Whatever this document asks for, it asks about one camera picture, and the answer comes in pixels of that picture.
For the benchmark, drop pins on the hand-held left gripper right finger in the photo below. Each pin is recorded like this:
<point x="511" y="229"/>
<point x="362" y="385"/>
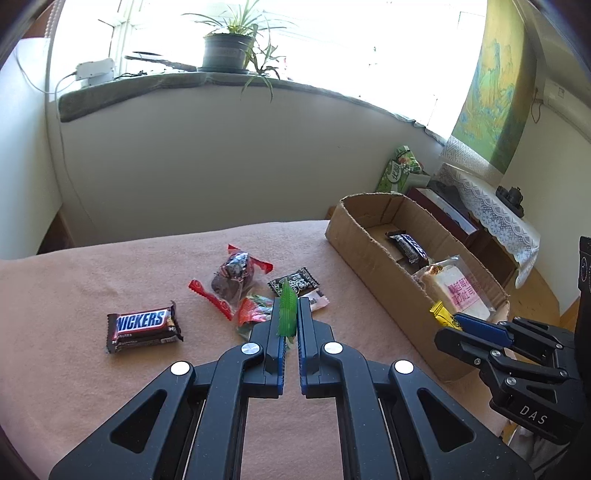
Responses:
<point x="305" y="325"/>

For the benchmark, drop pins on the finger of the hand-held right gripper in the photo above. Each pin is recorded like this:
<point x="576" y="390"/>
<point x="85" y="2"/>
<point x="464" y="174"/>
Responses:
<point x="482" y="328"/>
<point x="461" y="344"/>

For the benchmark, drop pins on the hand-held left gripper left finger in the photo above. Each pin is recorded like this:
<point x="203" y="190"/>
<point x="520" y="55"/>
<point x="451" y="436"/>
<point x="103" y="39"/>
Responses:
<point x="276" y="325"/>

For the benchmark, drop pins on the green candy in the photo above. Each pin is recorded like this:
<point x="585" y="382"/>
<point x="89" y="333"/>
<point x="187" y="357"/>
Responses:
<point x="287" y="309"/>

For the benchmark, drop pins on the yellow candy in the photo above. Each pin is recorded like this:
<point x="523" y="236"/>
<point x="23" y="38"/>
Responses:
<point x="441" y="314"/>

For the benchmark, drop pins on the bread slice packet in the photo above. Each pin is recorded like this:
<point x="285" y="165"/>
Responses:
<point x="455" y="290"/>

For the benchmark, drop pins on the cardboard box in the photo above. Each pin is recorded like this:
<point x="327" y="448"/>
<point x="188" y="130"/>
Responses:
<point x="369" y="249"/>

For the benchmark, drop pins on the dark blue chocolate bar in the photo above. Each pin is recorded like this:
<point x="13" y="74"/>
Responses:
<point x="408" y="244"/>

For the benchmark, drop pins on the red and green snack packet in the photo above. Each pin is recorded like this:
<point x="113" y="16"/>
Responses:
<point x="254" y="311"/>

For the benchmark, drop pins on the black and white snack packet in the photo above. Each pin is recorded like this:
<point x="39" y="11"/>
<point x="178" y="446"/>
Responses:
<point x="300" y="281"/>

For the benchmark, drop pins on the dark snack in red-edged wrapper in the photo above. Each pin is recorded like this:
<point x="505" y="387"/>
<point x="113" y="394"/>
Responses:
<point x="235" y="272"/>

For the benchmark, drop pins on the lace-covered side table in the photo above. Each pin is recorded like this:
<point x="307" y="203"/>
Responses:
<point x="498" y="217"/>

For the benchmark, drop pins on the brown chocolate bar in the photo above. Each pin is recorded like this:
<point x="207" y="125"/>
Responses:
<point x="143" y="323"/>

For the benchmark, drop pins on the dark teapot ornament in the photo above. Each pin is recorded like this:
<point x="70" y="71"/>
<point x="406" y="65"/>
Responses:
<point x="511" y="196"/>

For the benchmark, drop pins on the green carton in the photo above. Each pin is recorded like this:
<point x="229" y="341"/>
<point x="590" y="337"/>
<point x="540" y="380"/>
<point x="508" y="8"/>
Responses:
<point x="399" y="168"/>

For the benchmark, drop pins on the white air conditioner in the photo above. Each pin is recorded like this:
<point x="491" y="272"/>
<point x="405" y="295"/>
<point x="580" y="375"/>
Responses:
<point x="561" y="97"/>

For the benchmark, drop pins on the grey windowsill cover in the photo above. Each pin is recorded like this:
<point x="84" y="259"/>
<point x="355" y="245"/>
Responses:
<point x="184" y="83"/>

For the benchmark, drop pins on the potted spider plant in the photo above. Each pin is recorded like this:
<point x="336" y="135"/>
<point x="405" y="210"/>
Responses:
<point x="228" y="50"/>

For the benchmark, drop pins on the white power box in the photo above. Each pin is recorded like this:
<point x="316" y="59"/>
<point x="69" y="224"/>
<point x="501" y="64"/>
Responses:
<point x="94" y="71"/>

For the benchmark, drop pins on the landscape wall scroll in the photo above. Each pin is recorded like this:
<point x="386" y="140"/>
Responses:
<point x="494" y="92"/>

